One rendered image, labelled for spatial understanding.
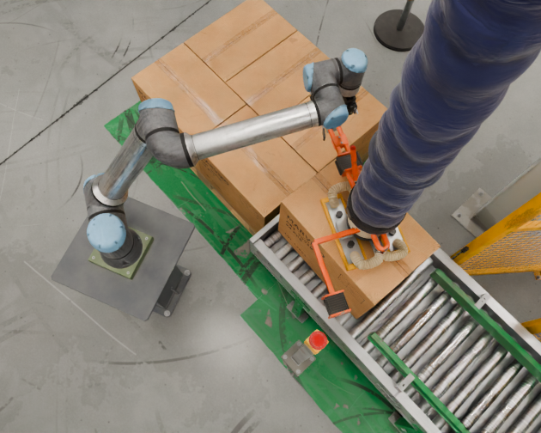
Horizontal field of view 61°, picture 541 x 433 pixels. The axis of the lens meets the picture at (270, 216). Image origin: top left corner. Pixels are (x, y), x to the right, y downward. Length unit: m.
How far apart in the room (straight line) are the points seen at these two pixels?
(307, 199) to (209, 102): 1.02
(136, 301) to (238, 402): 0.97
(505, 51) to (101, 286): 1.85
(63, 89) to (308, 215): 2.33
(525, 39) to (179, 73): 2.28
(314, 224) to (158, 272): 0.75
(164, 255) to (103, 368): 1.00
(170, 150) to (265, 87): 1.42
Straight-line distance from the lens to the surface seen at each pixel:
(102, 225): 1.99
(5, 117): 3.83
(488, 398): 2.52
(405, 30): 3.98
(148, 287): 2.20
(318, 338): 1.82
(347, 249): 1.98
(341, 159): 2.00
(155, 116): 1.58
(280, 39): 3.07
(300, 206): 2.04
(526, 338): 2.58
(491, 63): 0.99
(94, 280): 2.28
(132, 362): 2.94
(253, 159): 2.59
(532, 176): 2.74
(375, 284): 1.99
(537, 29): 0.95
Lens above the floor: 2.84
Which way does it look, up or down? 69 degrees down
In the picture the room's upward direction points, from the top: 3 degrees clockwise
